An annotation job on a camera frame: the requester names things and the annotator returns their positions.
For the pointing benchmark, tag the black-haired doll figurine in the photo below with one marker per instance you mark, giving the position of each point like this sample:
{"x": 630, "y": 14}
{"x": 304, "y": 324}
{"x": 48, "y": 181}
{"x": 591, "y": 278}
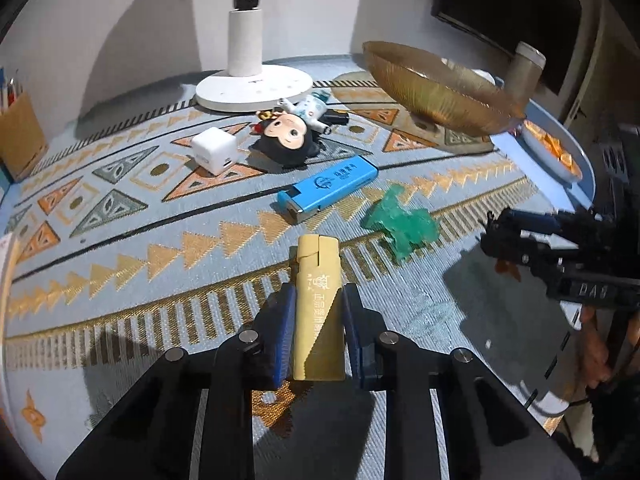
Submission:
{"x": 287, "y": 137}

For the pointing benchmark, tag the white charger cube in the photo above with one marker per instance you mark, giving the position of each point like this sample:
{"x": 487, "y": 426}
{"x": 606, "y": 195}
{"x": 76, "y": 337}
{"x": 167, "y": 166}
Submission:
{"x": 212, "y": 150}

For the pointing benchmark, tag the beige thermos bottle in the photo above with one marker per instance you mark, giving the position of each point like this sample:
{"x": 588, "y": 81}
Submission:
{"x": 522, "y": 77}

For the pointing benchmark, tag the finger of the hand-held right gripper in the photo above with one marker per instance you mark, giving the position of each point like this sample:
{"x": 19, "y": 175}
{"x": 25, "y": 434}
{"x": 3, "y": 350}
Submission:
{"x": 520, "y": 255}
{"x": 530, "y": 220}

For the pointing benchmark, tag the wooden pen holder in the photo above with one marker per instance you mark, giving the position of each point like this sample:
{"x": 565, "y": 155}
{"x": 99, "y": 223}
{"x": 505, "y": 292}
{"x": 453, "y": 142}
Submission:
{"x": 22, "y": 135}

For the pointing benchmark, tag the amber glass bowl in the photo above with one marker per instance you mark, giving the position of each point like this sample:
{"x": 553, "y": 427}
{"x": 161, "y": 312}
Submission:
{"x": 440, "y": 95}

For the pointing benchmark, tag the person's right hand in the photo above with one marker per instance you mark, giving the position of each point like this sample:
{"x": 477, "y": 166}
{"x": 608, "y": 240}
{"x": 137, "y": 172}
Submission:
{"x": 595, "y": 350}

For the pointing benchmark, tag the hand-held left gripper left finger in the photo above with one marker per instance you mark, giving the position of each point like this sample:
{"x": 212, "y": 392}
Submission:
{"x": 280, "y": 332}

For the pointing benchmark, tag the small black device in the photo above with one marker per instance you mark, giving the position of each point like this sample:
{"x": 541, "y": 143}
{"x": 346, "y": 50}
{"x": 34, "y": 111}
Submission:
{"x": 337, "y": 119}

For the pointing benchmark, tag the blue lighter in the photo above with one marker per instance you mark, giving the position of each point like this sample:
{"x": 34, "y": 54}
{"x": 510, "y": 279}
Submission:
{"x": 330, "y": 182}

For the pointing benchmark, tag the dark green translucent toy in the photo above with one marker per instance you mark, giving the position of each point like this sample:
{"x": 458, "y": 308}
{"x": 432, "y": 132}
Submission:
{"x": 405, "y": 225}

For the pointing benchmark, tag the pink plate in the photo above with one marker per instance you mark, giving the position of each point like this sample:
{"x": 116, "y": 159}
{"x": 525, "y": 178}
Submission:
{"x": 537, "y": 149}

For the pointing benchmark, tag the blue white robot figurine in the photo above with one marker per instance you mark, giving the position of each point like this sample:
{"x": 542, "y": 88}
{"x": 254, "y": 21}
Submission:
{"x": 310, "y": 110}

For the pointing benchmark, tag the patterned table mat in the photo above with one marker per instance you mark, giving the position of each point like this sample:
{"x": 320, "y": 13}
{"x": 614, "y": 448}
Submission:
{"x": 150, "y": 220}

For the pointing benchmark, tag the bunch of pens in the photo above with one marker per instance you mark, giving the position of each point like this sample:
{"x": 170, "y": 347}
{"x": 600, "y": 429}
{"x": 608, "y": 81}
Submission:
{"x": 10, "y": 90}

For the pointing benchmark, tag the pile of orange slices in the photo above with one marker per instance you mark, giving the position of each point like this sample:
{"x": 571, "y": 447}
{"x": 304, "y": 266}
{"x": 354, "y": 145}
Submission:
{"x": 565, "y": 160}

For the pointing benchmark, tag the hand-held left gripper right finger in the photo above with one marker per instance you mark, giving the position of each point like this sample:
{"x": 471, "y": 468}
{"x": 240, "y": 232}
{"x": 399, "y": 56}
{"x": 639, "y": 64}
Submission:
{"x": 352, "y": 332}

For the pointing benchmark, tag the yellow lighter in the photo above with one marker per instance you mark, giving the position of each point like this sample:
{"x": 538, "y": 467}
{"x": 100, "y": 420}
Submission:
{"x": 317, "y": 310}

